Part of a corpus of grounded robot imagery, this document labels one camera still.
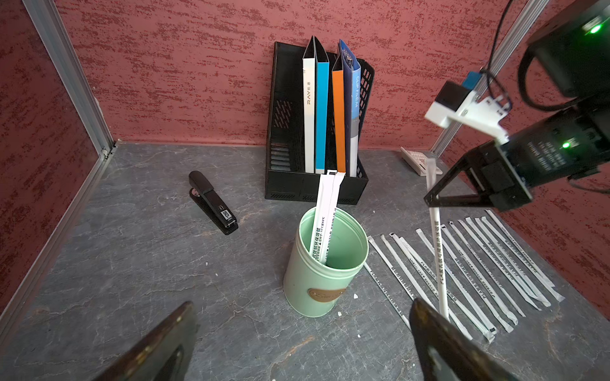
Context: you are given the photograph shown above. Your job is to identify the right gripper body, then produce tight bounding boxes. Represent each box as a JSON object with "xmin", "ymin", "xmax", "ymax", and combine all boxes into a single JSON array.
[{"xmin": 465, "ymin": 105, "xmax": 609, "ymax": 211}]

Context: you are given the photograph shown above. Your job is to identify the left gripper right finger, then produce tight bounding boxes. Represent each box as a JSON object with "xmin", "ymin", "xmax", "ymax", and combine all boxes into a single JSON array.
[{"xmin": 409, "ymin": 298, "xmax": 516, "ymax": 381}]

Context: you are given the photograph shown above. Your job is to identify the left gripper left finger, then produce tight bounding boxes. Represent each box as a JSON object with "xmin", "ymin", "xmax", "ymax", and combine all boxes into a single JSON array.
[{"xmin": 95, "ymin": 301, "xmax": 199, "ymax": 380}]

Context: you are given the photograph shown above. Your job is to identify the fourteenth straw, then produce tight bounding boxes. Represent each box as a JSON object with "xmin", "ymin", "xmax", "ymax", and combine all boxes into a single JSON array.
[{"xmin": 426, "ymin": 158, "xmax": 450, "ymax": 319}]

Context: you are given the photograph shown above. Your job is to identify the thirteenth straw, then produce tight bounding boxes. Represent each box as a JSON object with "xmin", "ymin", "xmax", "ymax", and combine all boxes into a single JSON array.
[{"xmin": 363, "ymin": 262, "xmax": 411, "ymax": 330}]

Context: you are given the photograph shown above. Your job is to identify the eleventh straw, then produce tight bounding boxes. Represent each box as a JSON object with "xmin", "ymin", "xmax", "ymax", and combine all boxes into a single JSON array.
[{"xmin": 485, "ymin": 209, "xmax": 566, "ymax": 303}]

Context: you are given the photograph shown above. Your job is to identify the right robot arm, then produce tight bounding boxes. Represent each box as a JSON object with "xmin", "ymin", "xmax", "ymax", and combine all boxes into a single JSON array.
[{"xmin": 425, "ymin": 1, "xmax": 609, "ymax": 211}]

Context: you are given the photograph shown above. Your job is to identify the wrapped straws in cup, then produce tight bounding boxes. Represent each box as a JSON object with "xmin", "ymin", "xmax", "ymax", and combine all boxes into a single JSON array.
[{"xmin": 309, "ymin": 170, "xmax": 346, "ymax": 264}]

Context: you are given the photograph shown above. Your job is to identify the green cup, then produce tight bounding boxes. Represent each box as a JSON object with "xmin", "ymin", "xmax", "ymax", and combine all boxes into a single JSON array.
[{"xmin": 284, "ymin": 208, "xmax": 369, "ymax": 318}]

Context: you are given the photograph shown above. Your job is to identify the blue folder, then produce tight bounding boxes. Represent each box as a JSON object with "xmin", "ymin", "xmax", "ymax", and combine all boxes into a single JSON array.
[{"xmin": 338, "ymin": 40, "xmax": 362, "ymax": 178}]

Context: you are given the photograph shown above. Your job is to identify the orange book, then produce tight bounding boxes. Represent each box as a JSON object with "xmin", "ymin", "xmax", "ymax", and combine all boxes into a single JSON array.
[{"xmin": 331, "ymin": 55, "xmax": 347, "ymax": 173}]

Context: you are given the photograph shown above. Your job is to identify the black stapler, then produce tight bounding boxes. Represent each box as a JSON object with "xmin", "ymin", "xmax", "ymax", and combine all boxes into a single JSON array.
[{"xmin": 188, "ymin": 171, "xmax": 238, "ymax": 235}]

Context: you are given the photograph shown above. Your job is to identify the teal book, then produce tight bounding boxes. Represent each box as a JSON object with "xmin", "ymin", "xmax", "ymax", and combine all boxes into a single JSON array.
[{"xmin": 314, "ymin": 37, "xmax": 330, "ymax": 174}]

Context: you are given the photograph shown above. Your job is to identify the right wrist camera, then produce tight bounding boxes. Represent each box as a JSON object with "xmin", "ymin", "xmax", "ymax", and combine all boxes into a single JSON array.
[{"xmin": 425, "ymin": 80, "xmax": 510, "ymax": 144}]

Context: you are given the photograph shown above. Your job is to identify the right aluminium corner post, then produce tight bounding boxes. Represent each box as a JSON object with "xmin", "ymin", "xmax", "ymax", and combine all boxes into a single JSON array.
[{"xmin": 428, "ymin": 0, "xmax": 551, "ymax": 158}]

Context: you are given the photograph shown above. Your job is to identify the aluminium corner post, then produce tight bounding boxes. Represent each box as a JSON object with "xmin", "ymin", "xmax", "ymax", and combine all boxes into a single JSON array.
[
  {"xmin": 1, "ymin": 1, "xmax": 114, "ymax": 348},
  {"xmin": 428, "ymin": 0, "xmax": 551, "ymax": 158}
]

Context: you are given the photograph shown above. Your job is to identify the left aluminium corner post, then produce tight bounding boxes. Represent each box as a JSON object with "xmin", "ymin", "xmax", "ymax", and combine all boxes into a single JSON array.
[{"xmin": 1, "ymin": 1, "xmax": 114, "ymax": 348}]

